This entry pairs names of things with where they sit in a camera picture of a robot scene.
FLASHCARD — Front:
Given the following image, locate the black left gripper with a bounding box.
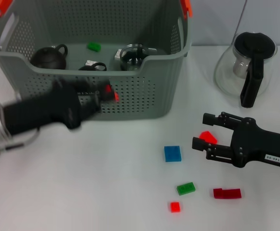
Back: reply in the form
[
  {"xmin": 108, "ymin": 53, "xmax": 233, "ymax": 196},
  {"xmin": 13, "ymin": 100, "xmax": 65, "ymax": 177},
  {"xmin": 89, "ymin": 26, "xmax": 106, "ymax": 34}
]
[{"xmin": 1, "ymin": 80, "xmax": 112, "ymax": 137}]

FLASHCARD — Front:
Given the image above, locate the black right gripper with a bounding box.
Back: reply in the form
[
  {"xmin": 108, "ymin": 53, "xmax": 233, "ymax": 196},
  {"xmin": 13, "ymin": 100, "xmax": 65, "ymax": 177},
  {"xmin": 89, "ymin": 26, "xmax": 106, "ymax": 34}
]
[{"xmin": 192, "ymin": 111, "xmax": 280, "ymax": 168}]

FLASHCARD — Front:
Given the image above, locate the small orange-red toy brick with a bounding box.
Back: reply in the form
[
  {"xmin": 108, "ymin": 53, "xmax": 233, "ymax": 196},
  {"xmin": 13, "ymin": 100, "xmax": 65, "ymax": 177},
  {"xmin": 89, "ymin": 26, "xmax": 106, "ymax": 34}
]
[{"xmin": 104, "ymin": 84, "xmax": 120, "ymax": 102}]

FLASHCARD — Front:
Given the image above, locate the glass teacup with black sleeve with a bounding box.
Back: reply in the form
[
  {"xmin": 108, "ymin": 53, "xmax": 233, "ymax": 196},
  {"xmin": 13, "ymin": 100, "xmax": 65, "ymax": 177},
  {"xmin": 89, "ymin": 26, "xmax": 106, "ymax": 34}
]
[
  {"xmin": 143, "ymin": 47, "xmax": 158, "ymax": 56},
  {"xmin": 78, "ymin": 62, "xmax": 107, "ymax": 72},
  {"xmin": 120, "ymin": 44, "xmax": 147, "ymax": 72}
]

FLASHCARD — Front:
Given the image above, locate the green toy brick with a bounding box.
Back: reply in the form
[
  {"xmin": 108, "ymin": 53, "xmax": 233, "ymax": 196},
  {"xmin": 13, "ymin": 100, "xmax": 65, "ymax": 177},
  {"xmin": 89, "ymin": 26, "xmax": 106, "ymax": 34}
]
[
  {"xmin": 87, "ymin": 42, "xmax": 102, "ymax": 52},
  {"xmin": 176, "ymin": 181, "xmax": 196, "ymax": 195}
]

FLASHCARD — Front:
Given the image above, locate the orange-red square brick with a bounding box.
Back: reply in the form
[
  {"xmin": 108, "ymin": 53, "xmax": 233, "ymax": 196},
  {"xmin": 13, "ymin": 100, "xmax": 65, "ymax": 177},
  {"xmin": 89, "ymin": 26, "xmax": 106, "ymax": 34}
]
[{"xmin": 170, "ymin": 201, "xmax": 181, "ymax": 213}]

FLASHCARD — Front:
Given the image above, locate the grey perforated storage bin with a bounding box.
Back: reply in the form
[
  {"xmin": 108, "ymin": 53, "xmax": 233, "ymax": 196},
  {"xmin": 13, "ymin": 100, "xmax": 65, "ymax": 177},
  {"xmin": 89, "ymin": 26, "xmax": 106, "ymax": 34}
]
[{"xmin": 0, "ymin": 0, "xmax": 193, "ymax": 121}]

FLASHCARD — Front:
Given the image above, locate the orange-red sloped toy brick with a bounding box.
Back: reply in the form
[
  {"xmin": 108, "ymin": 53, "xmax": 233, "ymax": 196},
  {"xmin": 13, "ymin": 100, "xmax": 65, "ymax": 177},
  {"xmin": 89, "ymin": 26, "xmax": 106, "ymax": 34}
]
[{"xmin": 199, "ymin": 130, "xmax": 218, "ymax": 145}]

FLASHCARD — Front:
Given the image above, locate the blue toy brick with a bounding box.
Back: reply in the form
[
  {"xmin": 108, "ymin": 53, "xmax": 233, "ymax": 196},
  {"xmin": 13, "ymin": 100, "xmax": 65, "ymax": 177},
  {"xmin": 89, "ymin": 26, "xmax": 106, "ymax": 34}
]
[{"xmin": 163, "ymin": 145, "xmax": 182, "ymax": 162}]

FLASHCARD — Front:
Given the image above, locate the dark red toy brick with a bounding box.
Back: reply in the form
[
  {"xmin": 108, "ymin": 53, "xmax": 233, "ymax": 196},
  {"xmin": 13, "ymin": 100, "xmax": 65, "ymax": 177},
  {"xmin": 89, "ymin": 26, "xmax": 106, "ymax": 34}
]
[{"xmin": 213, "ymin": 187, "xmax": 242, "ymax": 199}]

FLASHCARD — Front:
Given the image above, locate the black clay teapot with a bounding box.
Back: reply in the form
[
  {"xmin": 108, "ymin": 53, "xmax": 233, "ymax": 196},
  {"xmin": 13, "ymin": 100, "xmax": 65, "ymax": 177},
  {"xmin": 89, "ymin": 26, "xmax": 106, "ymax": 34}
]
[{"xmin": 30, "ymin": 44, "xmax": 69, "ymax": 70}]

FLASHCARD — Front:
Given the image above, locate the orange clamp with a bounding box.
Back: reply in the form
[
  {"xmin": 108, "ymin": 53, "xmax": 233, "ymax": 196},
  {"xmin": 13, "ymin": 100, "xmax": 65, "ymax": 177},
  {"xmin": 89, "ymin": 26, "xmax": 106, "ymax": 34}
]
[
  {"xmin": 0, "ymin": 0, "xmax": 13, "ymax": 17},
  {"xmin": 180, "ymin": 0, "xmax": 193, "ymax": 20}
]

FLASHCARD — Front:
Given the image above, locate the glass pitcher with black handle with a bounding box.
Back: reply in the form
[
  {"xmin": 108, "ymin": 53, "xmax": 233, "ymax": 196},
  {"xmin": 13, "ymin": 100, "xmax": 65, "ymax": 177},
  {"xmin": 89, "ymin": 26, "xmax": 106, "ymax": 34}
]
[{"xmin": 213, "ymin": 32, "xmax": 278, "ymax": 108}]

